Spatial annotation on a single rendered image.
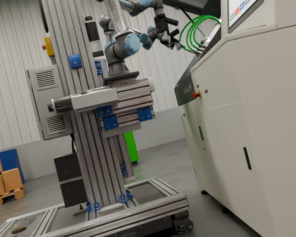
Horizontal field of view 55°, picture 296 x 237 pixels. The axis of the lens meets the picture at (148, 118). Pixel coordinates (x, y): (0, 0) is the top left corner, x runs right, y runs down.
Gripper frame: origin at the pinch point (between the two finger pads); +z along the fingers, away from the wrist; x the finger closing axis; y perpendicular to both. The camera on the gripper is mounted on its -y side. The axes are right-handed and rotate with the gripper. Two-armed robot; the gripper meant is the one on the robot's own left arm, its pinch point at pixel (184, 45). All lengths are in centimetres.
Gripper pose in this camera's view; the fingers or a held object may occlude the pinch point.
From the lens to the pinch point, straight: 237.9
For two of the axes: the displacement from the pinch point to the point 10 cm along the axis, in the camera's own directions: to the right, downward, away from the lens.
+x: -3.6, -1.6, -9.2
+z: 7.5, 5.3, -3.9
